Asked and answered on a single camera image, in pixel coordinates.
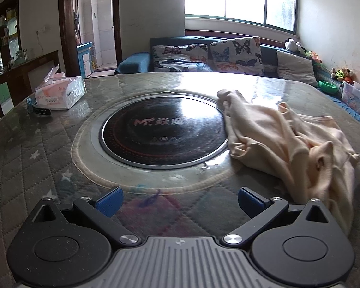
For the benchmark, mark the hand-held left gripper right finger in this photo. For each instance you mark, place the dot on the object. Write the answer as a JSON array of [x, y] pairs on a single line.
[[252, 202]]

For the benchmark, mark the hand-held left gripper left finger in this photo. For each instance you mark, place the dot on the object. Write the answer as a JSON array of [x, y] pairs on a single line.
[[109, 201]]

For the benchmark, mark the cream knit garment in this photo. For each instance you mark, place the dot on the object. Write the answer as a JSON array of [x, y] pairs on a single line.
[[273, 132]]

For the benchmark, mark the clear plastic storage box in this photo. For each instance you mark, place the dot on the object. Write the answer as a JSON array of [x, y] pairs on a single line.
[[355, 97]]

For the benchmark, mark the green bowl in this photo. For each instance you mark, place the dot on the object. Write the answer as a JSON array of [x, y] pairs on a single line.
[[328, 86]]

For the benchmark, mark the small plush toys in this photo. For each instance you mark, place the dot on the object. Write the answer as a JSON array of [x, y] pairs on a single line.
[[342, 74]]

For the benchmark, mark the round black induction cooktop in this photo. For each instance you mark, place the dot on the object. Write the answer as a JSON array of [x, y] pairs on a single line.
[[162, 129]]

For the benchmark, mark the grey pillow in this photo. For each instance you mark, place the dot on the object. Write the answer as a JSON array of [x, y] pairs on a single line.
[[295, 66]]

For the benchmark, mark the black smartwatch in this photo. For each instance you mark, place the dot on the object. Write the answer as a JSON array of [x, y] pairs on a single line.
[[39, 111]]

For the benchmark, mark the white pink tissue pack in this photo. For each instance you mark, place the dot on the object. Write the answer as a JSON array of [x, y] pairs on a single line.
[[60, 91]]

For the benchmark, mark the panda plush toy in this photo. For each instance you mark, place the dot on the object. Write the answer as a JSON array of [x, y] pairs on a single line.
[[294, 45]]

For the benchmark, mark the blue sofa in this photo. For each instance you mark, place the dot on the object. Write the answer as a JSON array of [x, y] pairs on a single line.
[[135, 61]]

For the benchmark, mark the blue white small cabinet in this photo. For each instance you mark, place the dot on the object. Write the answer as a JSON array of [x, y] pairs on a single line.
[[85, 58]]

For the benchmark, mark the butterfly print pillow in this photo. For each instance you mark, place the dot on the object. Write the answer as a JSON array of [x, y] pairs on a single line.
[[180, 57], [237, 54]]

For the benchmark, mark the dark wooden cabinet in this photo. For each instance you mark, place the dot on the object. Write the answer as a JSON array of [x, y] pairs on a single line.
[[21, 75]]

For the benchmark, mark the brown wooden door frame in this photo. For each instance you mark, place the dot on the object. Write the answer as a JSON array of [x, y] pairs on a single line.
[[66, 30]]

